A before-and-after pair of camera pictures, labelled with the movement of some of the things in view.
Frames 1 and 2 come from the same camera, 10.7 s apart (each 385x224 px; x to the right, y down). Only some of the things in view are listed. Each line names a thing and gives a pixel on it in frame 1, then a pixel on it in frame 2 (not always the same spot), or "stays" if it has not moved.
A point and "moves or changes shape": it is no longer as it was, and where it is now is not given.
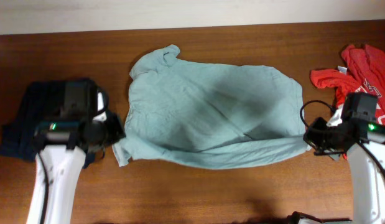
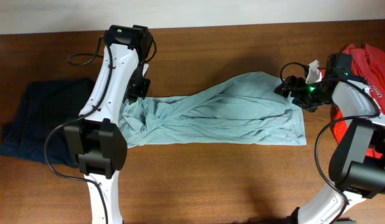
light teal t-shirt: (208, 116) moves or changes shape
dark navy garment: (43, 103) stays
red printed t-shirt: (367, 71) stays
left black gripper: (118, 133) -> (142, 91)
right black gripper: (311, 135) -> (296, 94)
